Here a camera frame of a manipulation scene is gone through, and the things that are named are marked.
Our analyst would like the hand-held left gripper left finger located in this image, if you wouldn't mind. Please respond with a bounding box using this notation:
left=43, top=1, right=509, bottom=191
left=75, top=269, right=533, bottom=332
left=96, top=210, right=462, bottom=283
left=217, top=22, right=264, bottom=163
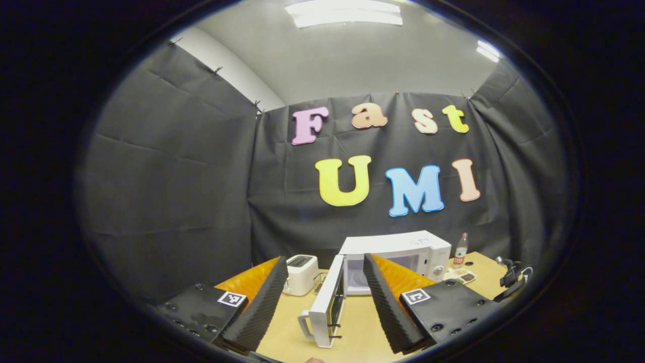
left=151, top=256, right=289, bottom=353

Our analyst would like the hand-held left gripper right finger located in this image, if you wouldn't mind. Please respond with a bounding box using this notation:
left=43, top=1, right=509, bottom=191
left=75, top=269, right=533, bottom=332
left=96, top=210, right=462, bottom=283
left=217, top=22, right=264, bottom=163
left=363, top=253, right=504, bottom=355

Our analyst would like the white microwave oven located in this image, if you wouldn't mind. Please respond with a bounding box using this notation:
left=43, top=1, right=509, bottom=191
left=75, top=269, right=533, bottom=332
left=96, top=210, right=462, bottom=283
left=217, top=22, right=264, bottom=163
left=297, top=230, right=453, bottom=348

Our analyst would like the white divided plate of beans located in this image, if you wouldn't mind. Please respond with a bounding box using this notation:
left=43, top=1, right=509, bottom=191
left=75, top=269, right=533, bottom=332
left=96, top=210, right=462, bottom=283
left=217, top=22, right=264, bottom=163
left=443, top=267, right=477, bottom=285

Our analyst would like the white toaster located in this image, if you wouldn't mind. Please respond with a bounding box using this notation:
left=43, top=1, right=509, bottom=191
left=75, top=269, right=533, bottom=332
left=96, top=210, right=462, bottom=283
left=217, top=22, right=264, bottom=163
left=282, top=254, right=319, bottom=296

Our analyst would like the clear plastic water bottle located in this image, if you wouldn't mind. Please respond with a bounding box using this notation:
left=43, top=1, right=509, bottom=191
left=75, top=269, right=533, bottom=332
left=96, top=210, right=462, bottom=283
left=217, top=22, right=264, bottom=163
left=453, top=232, right=469, bottom=265

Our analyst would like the black backdrop cloth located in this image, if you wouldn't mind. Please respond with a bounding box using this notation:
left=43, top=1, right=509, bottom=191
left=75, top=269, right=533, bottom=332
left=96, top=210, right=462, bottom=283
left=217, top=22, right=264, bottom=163
left=78, top=43, right=570, bottom=303

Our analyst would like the small ceiling light panel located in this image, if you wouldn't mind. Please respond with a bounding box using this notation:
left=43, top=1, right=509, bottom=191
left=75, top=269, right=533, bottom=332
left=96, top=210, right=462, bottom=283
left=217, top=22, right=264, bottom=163
left=476, top=40, right=502, bottom=63

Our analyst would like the large ceiling light panel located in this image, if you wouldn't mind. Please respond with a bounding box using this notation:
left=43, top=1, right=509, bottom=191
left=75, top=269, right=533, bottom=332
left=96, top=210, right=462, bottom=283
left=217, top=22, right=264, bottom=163
left=285, top=0, right=404, bottom=28

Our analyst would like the black device with cables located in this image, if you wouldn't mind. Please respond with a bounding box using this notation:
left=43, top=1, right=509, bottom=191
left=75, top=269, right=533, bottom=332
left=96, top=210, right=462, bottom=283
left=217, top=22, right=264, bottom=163
left=495, top=256, right=535, bottom=303

